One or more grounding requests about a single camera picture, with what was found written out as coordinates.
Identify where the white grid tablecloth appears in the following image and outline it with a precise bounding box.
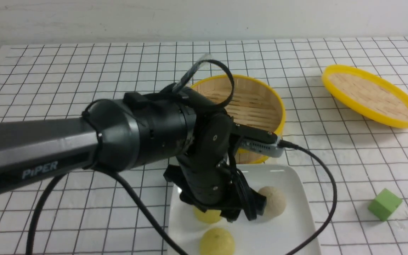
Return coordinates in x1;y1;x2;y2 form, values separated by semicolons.
0;36;408;255

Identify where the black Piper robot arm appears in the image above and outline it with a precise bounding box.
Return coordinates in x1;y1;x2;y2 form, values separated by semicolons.
0;87;266;222

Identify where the green foam cube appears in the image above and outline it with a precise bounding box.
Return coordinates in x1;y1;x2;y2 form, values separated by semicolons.
368;188;403;221

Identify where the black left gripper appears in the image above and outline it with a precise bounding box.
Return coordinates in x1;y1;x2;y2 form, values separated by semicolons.
164;154;267;223

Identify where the white steamed bun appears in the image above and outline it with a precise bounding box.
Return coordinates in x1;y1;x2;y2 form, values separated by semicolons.
258;186;287;218

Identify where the bamboo steamer basket yellow rim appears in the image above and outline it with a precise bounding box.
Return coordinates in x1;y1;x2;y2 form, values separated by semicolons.
187;75;285;164

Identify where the bamboo steamer lid yellow rim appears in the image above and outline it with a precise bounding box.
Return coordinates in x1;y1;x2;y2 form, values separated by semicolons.
322;65;408;129

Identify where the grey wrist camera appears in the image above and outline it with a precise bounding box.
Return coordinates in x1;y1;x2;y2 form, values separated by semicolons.
229;123;284;158

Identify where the black camera cable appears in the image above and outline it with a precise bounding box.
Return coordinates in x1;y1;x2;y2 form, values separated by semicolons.
25;59;338;255

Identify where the white square plate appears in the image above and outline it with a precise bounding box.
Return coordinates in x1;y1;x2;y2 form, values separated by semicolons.
168;164;316;255

